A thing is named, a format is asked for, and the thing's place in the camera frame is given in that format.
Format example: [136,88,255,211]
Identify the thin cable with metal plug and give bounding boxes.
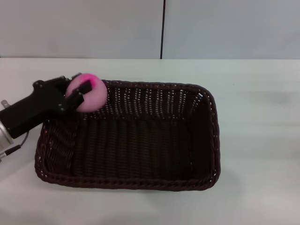
[0,130,30,163]

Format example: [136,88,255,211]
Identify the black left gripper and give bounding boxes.
[0,73,93,139]

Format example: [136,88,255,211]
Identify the black wall panel strip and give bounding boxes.
[160,0,167,60]

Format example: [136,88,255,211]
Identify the dark brown woven basket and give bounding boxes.
[34,79,222,192]

